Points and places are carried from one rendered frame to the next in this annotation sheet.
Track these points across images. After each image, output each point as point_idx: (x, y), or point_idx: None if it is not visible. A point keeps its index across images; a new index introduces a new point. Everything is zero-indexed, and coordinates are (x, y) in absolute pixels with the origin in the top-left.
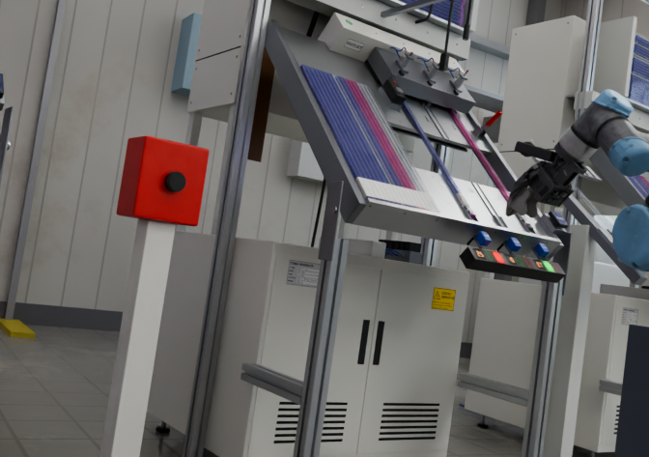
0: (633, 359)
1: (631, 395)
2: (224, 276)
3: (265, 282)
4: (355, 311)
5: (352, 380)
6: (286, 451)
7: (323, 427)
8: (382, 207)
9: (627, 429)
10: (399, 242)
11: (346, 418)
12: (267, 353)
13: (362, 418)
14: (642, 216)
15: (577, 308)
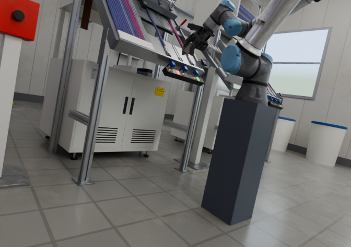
0: (224, 112)
1: (221, 126)
2: (66, 74)
3: (80, 77)
4: (122, 93)
5: (119, 119)
6: None
7: (106, 137)
8: (127, 43)
9: (219, 139)
10: (144, 68)
11: (117, 134)
12: (81, 106)
13: (124, 134)
14: (234, 49)
15: (208, 98)
